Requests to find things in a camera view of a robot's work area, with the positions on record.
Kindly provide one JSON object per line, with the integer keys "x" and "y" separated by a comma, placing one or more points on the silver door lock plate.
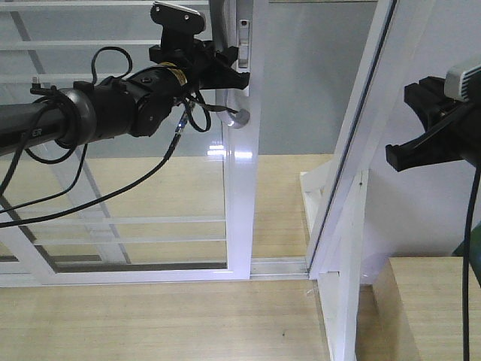
{"x": 244, "y": 43}

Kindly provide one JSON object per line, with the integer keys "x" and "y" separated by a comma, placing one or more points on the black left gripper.
{"x": 171, "y": 81}

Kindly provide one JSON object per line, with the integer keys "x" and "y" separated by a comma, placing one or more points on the white framed sliding glass door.
{"x": 87, "y": 220}

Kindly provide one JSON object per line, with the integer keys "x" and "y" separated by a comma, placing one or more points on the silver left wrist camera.
{"x": 178, "y": 18}

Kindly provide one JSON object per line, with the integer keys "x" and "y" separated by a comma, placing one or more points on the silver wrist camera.
{"x": 178, "y": 18}
{"x": 458, "y": 77}

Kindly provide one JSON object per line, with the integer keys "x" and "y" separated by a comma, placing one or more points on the green sandbag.
{"x": 474, "y": 244}

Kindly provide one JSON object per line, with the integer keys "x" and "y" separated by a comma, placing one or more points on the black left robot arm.
{"x": 132, "y": 103}

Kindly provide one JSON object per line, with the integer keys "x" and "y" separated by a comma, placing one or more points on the white door frame post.
{"x": 342, "y": 171}

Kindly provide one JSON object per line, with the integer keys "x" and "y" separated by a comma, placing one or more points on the silver curved door handle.
{"x": 226, "y": 77}

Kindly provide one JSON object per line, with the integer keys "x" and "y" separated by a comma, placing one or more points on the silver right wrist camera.
{"x": 458, "y": 77}

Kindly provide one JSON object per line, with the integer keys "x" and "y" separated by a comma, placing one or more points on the white triangular support bracket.
{"x": 335, "y": 253}

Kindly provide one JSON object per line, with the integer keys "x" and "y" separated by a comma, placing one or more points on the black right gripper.
{"x": 454, "y": 138}

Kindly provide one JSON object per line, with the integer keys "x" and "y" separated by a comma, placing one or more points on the light wooden box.
{"x": 419, "y": 304}

